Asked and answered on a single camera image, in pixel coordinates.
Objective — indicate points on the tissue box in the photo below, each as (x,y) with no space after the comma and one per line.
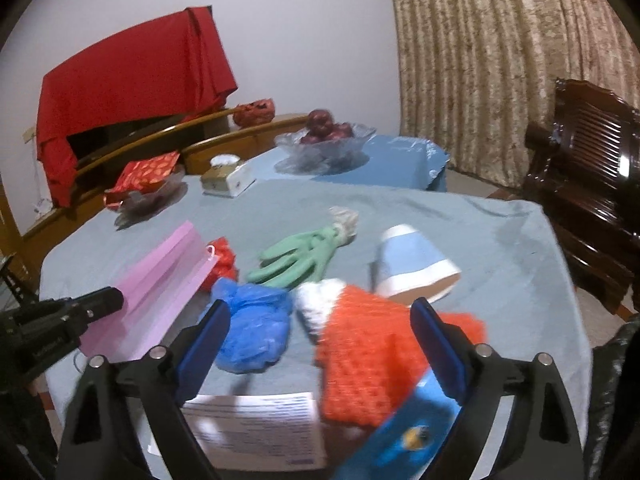
(235,180)

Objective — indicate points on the dark wooden chair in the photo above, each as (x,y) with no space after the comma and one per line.
(585,160)

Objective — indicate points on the blue tablecloth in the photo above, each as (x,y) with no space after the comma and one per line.
(395,165)

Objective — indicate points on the red patterned packet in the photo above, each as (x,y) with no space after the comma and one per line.
(145,172)

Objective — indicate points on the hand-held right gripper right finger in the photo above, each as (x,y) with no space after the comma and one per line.
(435,345)

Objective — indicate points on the white printed cardboard box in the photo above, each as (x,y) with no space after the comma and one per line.
(260,425)

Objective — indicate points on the orange knitted cloth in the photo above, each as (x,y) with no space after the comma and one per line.
(370,355)

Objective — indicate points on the blue and white paper cup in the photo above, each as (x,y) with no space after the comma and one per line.
(415,260)

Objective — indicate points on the pink paper box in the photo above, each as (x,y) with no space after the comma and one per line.
(150,290)

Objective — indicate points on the dark red apple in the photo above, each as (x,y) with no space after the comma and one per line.
(311,137)
(344,131)
(320,120)

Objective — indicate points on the beige patterned curtain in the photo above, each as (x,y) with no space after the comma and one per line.
(475,60)

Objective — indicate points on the grey tablecloth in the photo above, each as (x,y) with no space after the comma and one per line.
(450,210)

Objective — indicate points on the blue plastic bag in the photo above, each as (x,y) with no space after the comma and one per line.
(255,320)

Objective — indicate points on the blue cardboard box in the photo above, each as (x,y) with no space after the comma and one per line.
(400,440)

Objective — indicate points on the knotted red plastic bag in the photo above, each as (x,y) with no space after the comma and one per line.
(225,260)

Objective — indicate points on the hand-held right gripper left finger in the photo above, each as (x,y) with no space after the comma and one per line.
(205,350)

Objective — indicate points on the crumpled red bag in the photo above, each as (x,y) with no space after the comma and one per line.
(255,111)

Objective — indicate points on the wall socket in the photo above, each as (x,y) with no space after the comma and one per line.
(29,135)

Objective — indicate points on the glass fruit bowl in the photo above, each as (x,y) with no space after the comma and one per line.
(325,152)

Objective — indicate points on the black trash bag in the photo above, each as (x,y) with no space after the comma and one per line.
(617,400)

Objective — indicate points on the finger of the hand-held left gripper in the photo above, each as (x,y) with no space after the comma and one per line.
(95,304)

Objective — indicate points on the red cloth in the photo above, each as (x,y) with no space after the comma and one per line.
(135,75)

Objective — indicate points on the glass plate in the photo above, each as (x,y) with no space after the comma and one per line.
(150,202)

